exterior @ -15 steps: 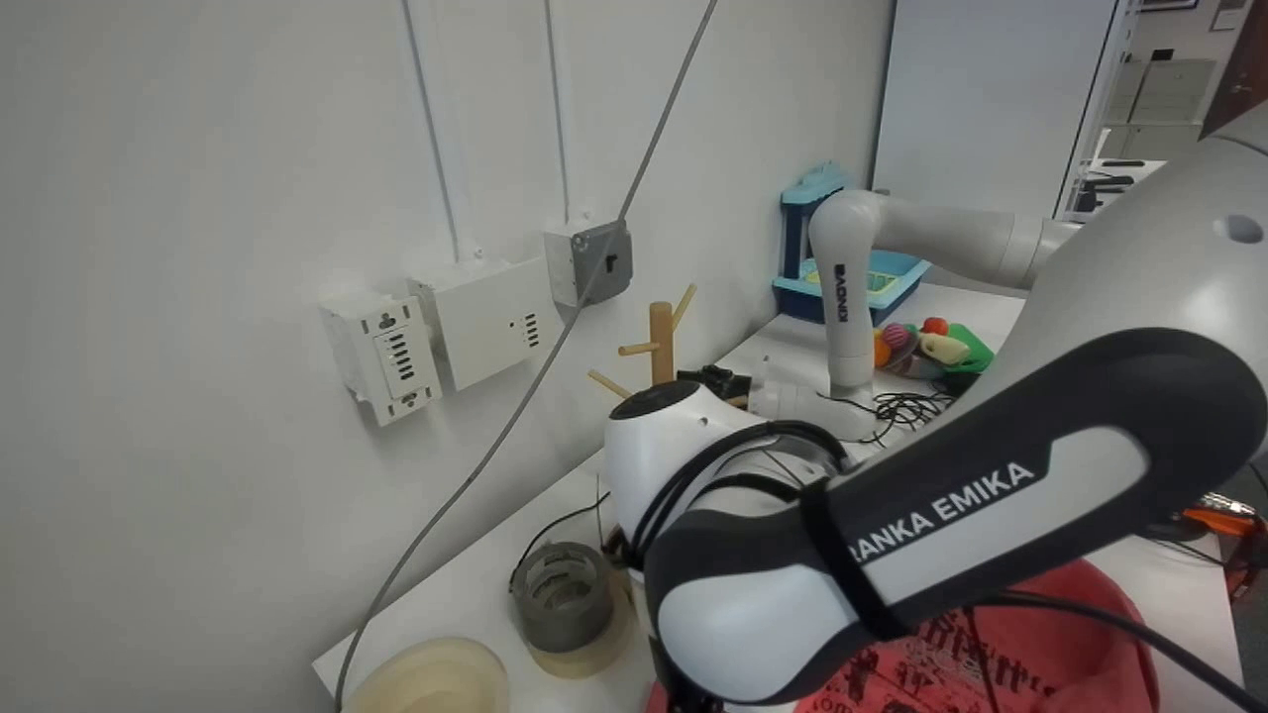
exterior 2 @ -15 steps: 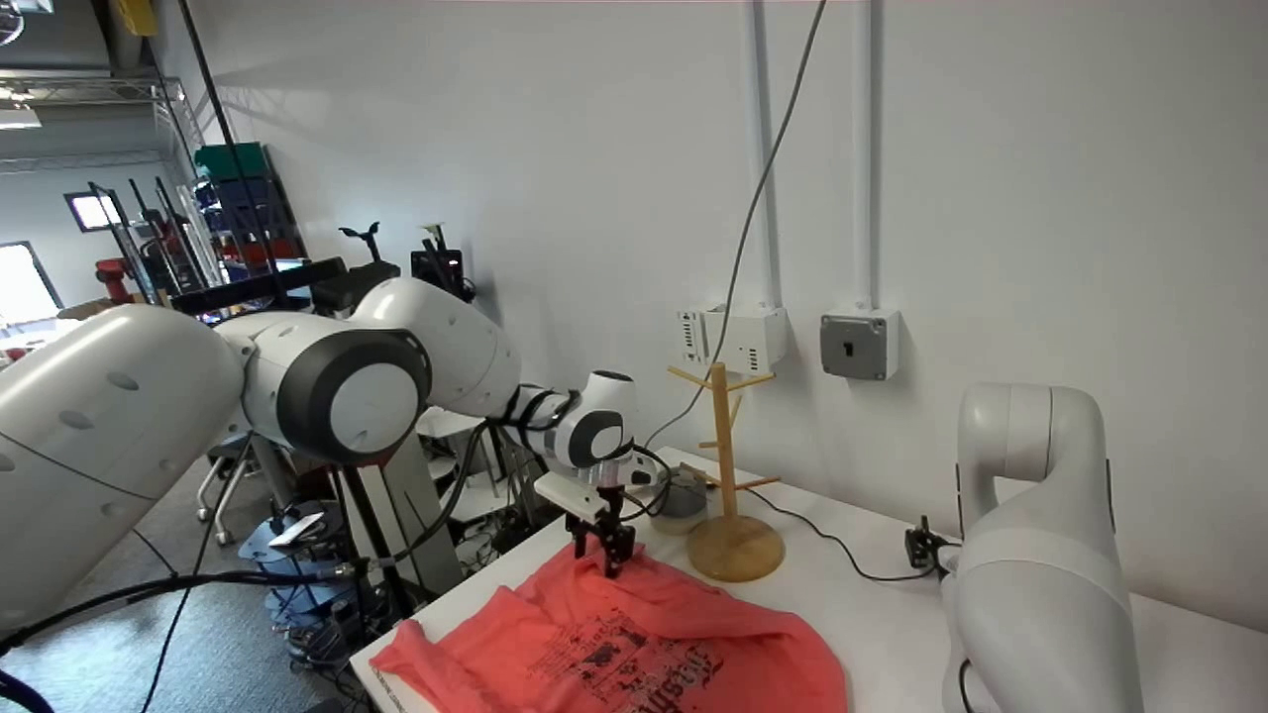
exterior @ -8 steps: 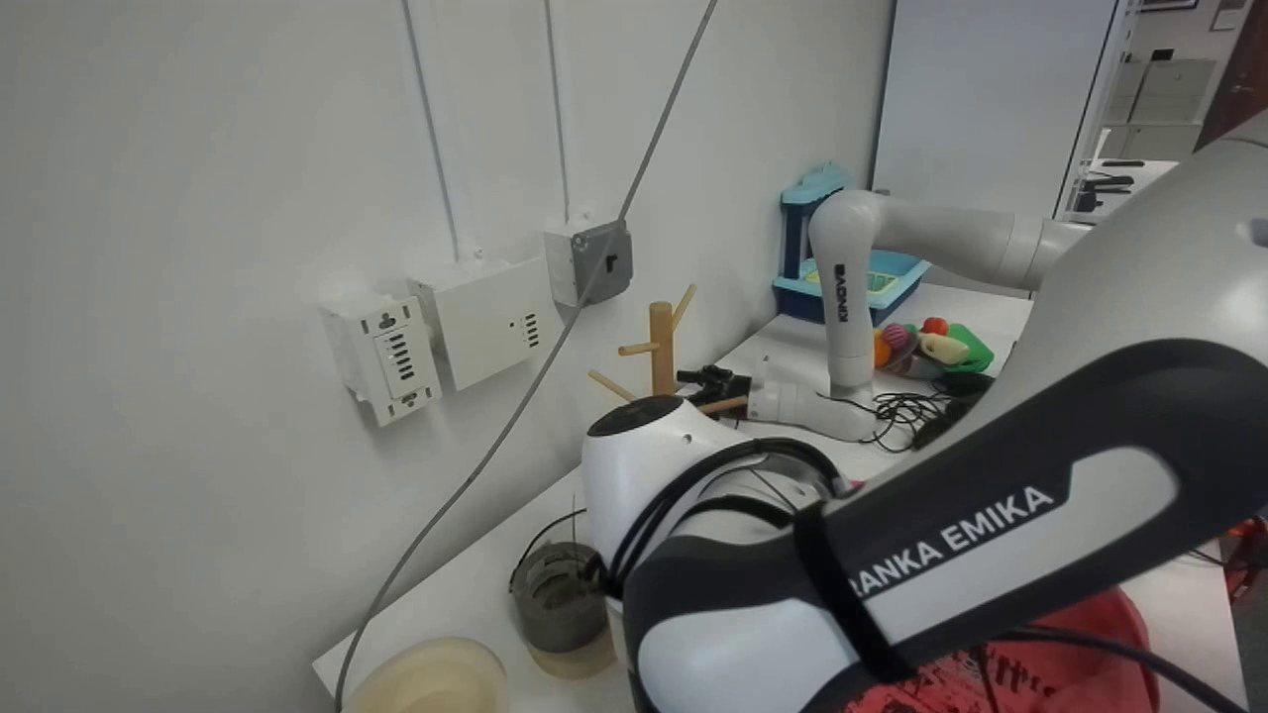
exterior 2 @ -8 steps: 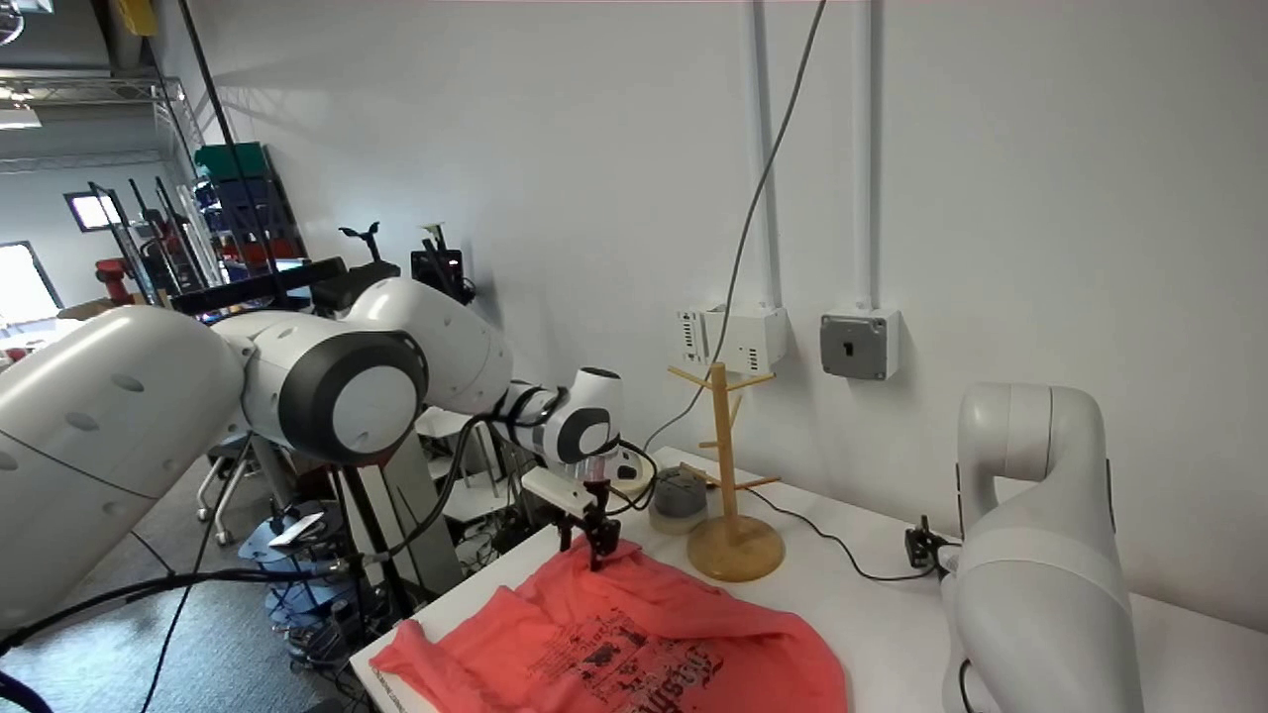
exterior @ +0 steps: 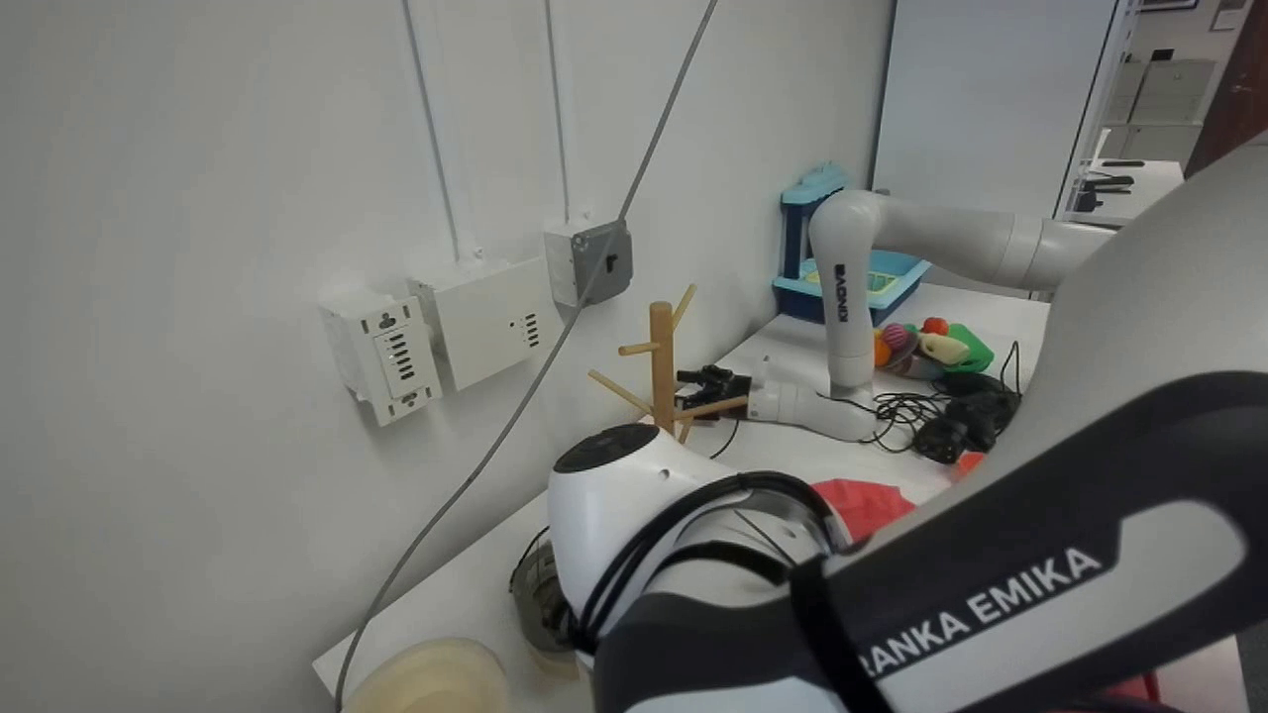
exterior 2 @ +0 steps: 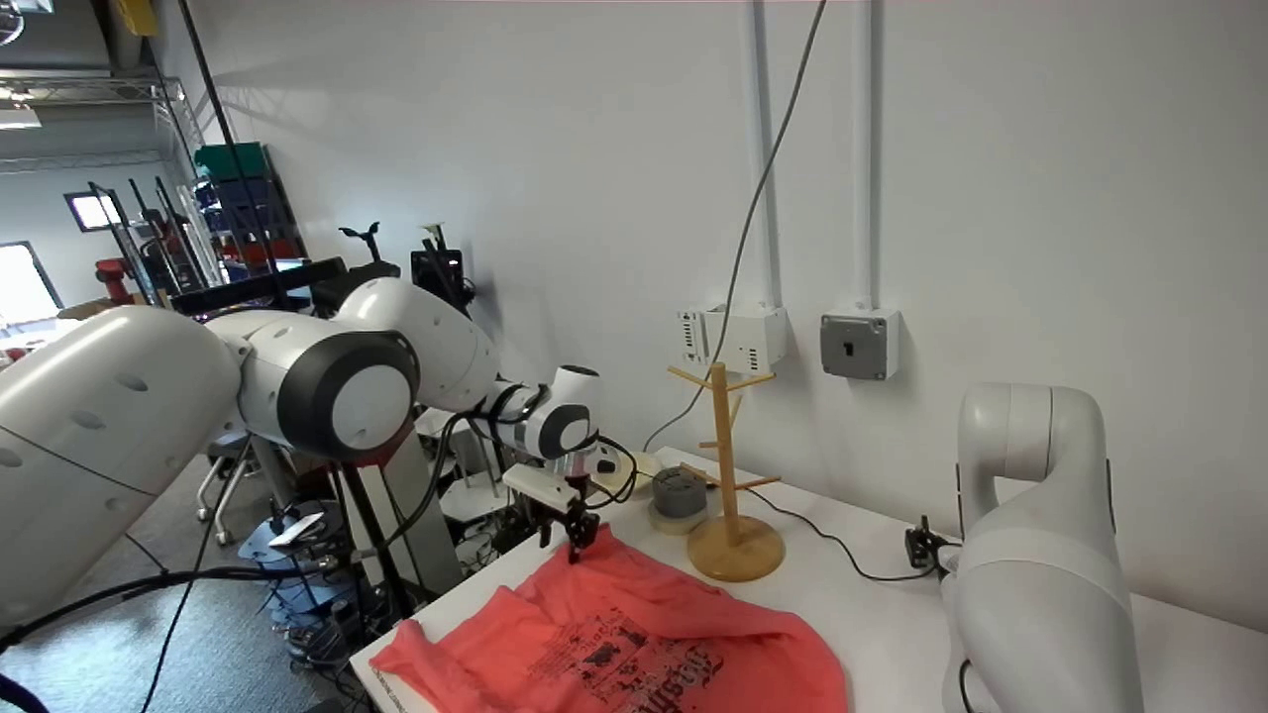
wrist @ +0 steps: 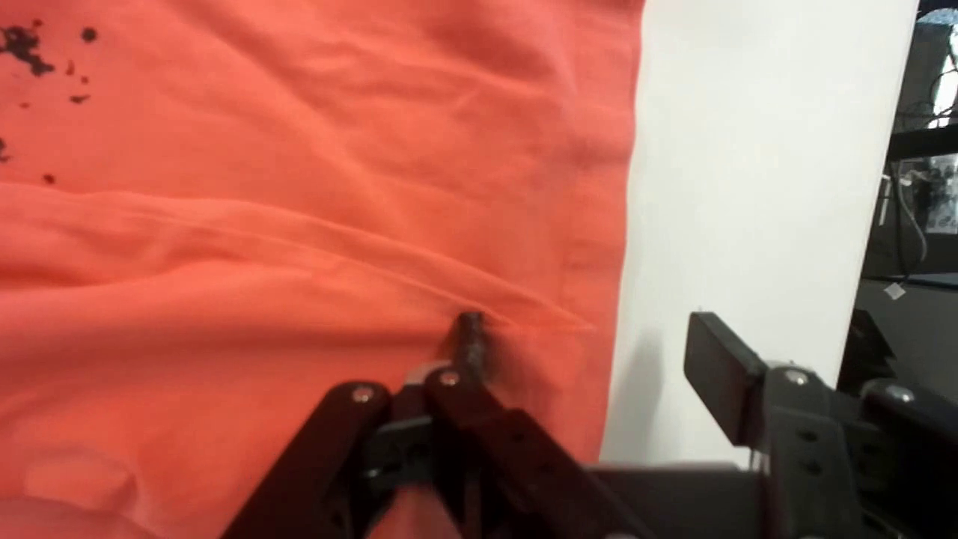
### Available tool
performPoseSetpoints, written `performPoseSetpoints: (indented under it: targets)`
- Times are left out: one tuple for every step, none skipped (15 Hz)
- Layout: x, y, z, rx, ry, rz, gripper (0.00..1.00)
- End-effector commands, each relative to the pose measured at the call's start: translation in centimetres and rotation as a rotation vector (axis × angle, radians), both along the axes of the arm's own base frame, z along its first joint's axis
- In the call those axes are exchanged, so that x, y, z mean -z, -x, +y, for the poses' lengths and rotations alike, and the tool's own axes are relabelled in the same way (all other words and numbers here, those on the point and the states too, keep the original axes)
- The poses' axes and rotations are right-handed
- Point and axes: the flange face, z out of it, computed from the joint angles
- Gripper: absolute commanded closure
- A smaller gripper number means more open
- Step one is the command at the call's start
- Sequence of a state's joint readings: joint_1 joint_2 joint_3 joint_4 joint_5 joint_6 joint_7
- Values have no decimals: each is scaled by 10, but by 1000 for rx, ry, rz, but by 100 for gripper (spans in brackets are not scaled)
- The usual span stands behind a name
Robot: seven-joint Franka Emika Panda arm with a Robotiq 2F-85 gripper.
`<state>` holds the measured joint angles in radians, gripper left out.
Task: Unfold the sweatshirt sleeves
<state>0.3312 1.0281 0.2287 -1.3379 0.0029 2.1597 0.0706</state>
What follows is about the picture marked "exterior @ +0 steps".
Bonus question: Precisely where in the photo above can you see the coral printed sweatshirt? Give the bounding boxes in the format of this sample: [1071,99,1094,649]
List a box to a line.
[803,476,1166,713]

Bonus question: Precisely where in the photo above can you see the wooden mug tree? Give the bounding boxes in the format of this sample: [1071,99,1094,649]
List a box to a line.
[586,283,707,448]

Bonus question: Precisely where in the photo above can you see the grey junction box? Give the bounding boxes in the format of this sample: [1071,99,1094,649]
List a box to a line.
[538,214,637,313]

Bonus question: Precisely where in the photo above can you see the blue plastic rack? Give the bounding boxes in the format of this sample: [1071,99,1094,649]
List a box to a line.
[770,160,930,330]

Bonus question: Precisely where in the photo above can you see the orange purple toy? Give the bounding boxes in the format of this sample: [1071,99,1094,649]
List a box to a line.
[866,321,922,377]

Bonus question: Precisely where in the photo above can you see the green toy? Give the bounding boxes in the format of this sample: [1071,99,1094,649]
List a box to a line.
[922,321,1000,379]

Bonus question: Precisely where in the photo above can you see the cream plastic bowl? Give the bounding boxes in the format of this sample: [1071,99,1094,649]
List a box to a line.
[346,634,510,713]

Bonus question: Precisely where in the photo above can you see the white partition board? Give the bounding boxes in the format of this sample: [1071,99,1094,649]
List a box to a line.
[866,0,1124,229]

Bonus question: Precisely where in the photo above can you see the white background desk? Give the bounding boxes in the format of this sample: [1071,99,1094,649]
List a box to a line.
[1059,131,1187,229]

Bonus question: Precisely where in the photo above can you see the brown wooden door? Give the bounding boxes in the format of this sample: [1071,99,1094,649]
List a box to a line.
[1186,0,1268,173]

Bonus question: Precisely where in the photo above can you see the plain white wall box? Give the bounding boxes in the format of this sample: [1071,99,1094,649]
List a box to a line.
[407,255,565,396]

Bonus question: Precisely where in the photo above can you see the white wall socket black markings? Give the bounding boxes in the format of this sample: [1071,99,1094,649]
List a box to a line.
[317,276,446,431]

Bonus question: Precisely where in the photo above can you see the grey wall cable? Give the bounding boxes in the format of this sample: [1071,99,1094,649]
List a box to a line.
[329,0,725,713]

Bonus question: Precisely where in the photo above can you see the white wall conduit pipe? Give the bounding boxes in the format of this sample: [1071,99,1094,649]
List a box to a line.
[538,0,576,229]
[395,0,465,270]

